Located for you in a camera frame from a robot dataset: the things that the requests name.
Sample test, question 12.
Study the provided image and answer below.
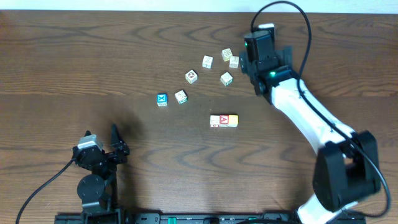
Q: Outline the white and yellow block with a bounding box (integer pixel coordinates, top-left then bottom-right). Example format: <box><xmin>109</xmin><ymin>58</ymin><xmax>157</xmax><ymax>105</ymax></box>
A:
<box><xmin>228</xmin><ymin>114</ymin><xmax>239</xmax><ymax>128</ymax></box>

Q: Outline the red letter A block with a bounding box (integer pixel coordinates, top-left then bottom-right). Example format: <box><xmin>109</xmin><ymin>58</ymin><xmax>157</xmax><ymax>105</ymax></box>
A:
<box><xmin>219</xmin><ymin>114</ymin><xmax>229</xmax><ymax>127</ymax></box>

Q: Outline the white block green edge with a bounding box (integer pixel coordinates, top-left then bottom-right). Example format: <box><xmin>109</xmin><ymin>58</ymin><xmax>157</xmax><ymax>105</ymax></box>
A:
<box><xmin>175</xmin><ymin>90</ymin><xmax>188</xmax><ymax>104</ymax></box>

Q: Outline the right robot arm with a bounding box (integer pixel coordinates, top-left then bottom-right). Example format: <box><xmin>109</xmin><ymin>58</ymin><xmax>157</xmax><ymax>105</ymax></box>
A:
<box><xmin>239</xmin><ymin>47</ymin><xmax>385</xmax><ymax>223</ymax></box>

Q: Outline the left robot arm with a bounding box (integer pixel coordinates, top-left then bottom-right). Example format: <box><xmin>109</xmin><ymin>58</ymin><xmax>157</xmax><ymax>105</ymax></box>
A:
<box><xmin>72</xmin><ymin>124</ymin><xmax>131</xmax><ymax>223</ymax></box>

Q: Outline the white block green side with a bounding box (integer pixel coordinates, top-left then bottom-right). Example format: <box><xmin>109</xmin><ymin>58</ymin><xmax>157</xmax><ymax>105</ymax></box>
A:
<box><xmin>220</xmin><ymin>72</ymin><xmax>233</xmax><ymax>86</ymax></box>

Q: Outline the yellow-green pattern block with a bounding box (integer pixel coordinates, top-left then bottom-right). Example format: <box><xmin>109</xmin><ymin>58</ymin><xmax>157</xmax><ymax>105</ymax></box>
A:
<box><xmin>221</xmin><ymin>48</ymin><xmax>233</xmax><ymax>62</ymax></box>

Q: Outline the blue letter X block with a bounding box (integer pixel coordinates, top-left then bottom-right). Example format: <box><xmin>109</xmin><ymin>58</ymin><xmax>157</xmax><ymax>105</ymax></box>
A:
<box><xmin>157</xmin><ymin>93</ymin><xmax>168</xmax><ymax>106</ymax></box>

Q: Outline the white block red circle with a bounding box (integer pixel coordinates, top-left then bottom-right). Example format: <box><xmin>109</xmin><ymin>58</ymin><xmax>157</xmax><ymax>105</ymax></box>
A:
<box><xmin>185</xmin><ymin>70</ymin><xmax>198</xmax><ymax>84</ymax></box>

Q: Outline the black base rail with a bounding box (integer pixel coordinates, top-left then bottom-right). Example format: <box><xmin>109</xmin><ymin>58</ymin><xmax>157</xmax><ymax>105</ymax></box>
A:
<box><xmin>54</xmin><ymin>212</ymin><xmax>368</xmax><ymax>224</ymax></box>

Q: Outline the right black cable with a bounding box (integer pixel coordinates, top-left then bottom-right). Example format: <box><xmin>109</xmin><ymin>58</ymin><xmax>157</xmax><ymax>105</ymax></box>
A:
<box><xmin>250</xmin><ymin>0</ymin><xmax>392</xmax><ymax>218</ymax></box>

